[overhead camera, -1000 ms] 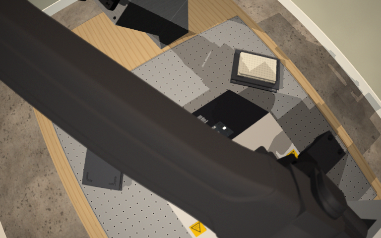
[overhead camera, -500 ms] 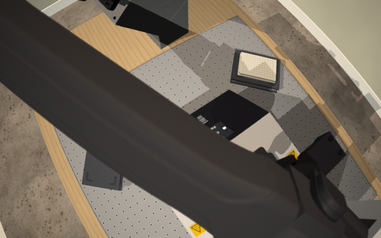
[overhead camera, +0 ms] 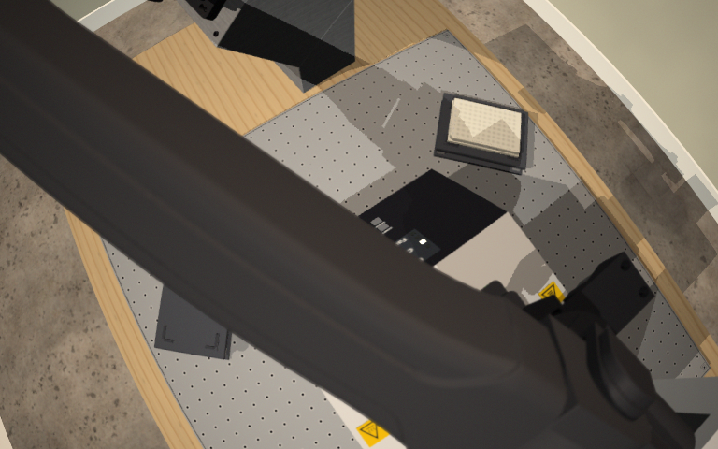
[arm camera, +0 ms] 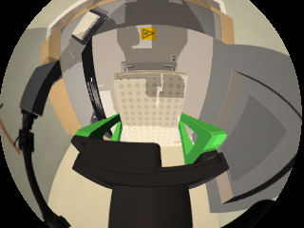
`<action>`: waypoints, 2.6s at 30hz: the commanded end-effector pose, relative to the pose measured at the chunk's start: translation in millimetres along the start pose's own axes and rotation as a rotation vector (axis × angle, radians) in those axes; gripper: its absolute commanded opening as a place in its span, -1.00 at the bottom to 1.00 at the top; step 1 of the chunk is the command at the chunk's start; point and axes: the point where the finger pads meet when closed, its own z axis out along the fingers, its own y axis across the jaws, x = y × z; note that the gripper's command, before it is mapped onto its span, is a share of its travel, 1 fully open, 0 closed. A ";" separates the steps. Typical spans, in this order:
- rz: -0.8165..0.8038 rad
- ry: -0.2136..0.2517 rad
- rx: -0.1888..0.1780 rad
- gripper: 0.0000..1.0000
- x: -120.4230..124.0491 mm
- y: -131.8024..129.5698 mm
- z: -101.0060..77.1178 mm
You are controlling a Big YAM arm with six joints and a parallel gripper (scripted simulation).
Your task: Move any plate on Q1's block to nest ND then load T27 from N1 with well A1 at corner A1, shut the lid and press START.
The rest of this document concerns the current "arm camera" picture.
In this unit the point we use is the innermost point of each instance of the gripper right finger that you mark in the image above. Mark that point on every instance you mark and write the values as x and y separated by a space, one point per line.
210 137

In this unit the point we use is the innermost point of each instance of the white well pcr plate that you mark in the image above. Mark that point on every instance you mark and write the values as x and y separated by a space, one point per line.
150 104

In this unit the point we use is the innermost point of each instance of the cream well plate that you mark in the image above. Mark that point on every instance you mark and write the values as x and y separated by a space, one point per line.
85 25

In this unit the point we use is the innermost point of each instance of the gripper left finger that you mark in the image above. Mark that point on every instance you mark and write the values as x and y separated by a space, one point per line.
97 130

